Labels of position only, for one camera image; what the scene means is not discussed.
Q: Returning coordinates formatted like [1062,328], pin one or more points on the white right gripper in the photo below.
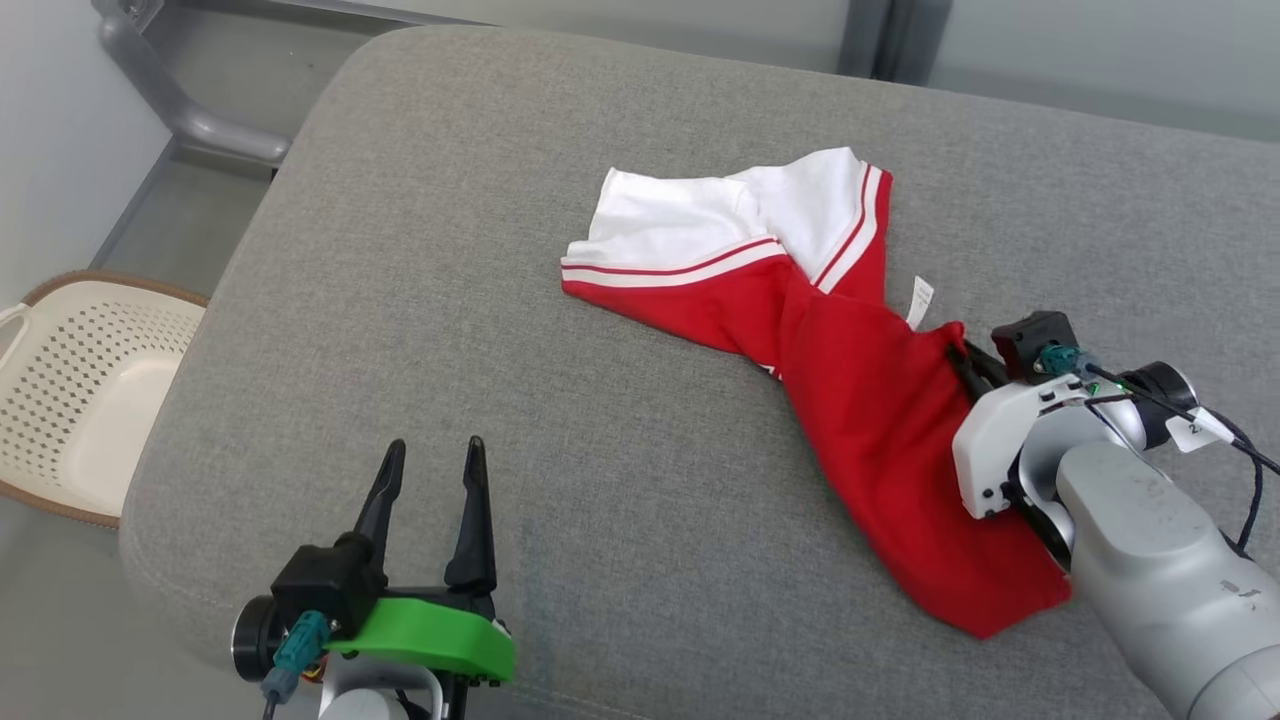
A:
[985,445]

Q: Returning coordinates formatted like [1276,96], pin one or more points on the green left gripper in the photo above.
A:
[430,635]

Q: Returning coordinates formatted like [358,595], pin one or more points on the red and white t-shirt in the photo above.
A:
[870,420]

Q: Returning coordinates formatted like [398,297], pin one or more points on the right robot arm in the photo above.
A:
[1160,560]

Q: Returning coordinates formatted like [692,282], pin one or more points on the cream perforated laundry basket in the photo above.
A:
[90,400]

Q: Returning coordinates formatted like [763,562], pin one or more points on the curved grey metal leg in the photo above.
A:
[170,100]

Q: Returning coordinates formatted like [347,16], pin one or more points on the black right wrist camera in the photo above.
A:
[1030,340]

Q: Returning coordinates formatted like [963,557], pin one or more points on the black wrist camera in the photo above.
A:
[1030,340]
[320,585]

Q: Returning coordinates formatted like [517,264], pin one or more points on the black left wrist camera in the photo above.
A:
[320,585]

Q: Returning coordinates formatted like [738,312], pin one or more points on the grey metal partition post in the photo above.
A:
[918,40]
[865,35]

